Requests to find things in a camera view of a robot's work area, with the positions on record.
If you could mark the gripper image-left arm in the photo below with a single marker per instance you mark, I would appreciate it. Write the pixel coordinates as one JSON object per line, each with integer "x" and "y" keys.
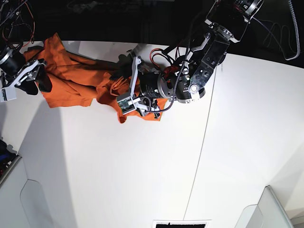
{"x": 23, "y": 74}

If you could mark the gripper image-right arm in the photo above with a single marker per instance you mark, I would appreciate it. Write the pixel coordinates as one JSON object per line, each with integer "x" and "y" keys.
{"x": 147, "y": 85}

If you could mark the orange t-shirt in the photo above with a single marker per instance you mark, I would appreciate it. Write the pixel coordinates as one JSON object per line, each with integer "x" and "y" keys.
{"x": 78, "y": 80}

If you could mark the clear panel bottom left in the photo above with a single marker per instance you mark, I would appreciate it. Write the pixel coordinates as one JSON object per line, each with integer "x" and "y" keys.
{"x": 35, "y": 205}

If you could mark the clear panel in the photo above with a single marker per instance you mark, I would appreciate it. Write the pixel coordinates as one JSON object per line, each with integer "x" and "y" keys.
{"x": 267, "y": 213}
{"x": 35, "y": 205}

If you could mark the white tray bottom centre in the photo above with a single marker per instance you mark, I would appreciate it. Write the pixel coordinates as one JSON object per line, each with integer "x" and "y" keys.
{"x": 181, "y": 223}

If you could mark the clear panel bottom right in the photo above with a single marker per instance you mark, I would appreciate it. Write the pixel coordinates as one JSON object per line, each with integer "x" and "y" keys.
{"x": 267, "y": 213}

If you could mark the wrist camera image-left arm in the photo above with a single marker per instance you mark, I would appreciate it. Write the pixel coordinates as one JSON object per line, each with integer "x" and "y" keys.
{"x": 7, "y": 94}

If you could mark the wrist camera image-right arm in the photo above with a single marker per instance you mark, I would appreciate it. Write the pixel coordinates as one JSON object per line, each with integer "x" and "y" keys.
{"x": 126, "y": 103}

